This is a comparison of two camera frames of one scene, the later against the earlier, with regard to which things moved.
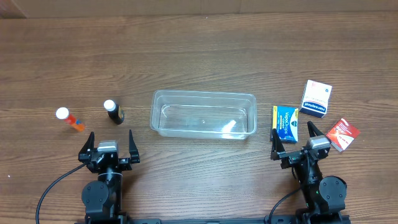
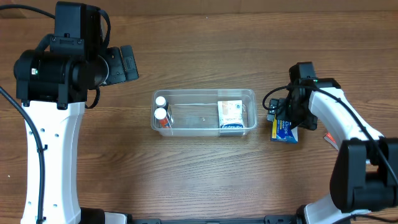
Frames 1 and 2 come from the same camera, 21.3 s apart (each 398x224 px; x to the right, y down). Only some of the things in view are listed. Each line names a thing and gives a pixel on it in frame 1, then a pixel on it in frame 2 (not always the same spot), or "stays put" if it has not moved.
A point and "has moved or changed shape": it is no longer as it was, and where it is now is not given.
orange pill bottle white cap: (63, 112) has moved or changed shape
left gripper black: (106, 160) → (116, 70)
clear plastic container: (204, 115) stays put
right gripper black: (298, 156) → (280, 113)
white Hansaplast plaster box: (316, 99) has moved or changed shape
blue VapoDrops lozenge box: (285, 121) stays put
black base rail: (269, 220) stays put
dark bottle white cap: (115, 112) → (161, 102)
